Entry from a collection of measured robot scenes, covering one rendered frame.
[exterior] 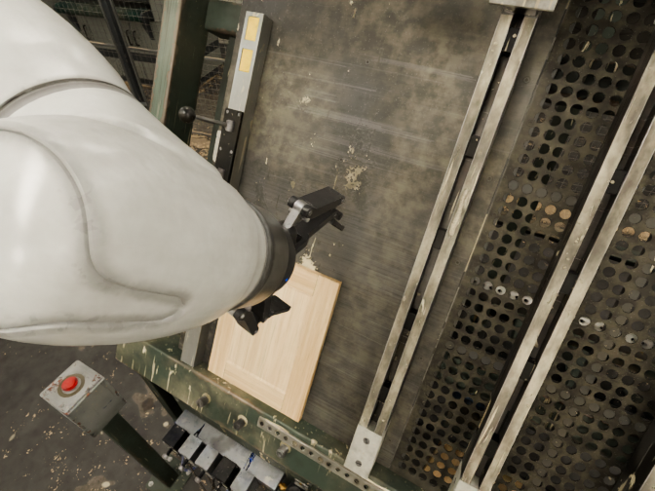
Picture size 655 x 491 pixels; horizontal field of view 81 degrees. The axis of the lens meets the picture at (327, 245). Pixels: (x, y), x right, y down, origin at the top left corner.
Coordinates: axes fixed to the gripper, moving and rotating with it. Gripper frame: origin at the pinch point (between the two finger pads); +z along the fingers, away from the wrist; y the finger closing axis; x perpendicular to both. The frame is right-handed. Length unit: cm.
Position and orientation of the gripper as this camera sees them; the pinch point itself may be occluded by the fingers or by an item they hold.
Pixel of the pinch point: (306, 263)
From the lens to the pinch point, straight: 53.1
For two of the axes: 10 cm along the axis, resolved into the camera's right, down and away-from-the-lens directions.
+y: -5.5, 8.3, 0.5
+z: 2.2, 0.8, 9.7
